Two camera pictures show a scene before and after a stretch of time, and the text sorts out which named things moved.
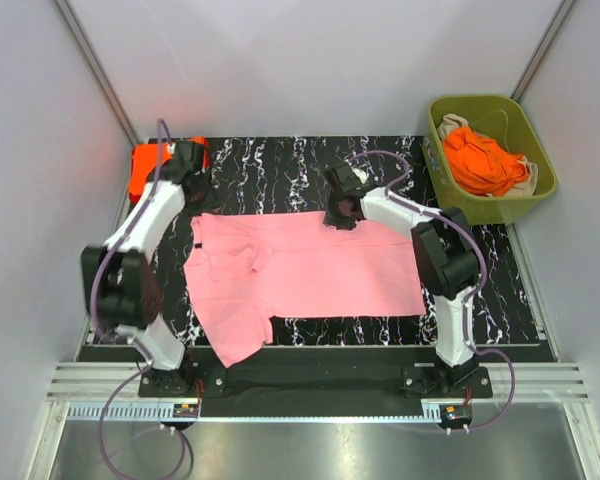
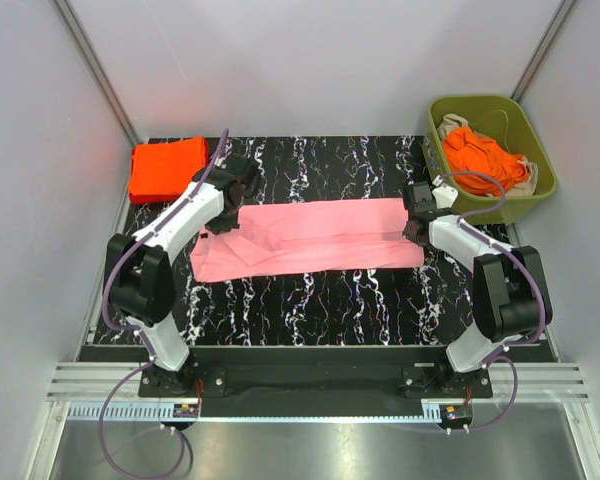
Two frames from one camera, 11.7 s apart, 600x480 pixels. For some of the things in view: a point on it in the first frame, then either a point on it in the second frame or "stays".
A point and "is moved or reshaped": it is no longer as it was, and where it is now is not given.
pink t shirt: x=243 y=270 is moved or reshaped
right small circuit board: x=455 y=413 stays
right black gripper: x=332 y=220 → x=405 y=232
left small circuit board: x=186 y=410 stays
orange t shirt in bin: x=482 y=166 stays
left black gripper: x=204 y=206 → x=217 y=226
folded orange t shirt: x=145 y=156 stays
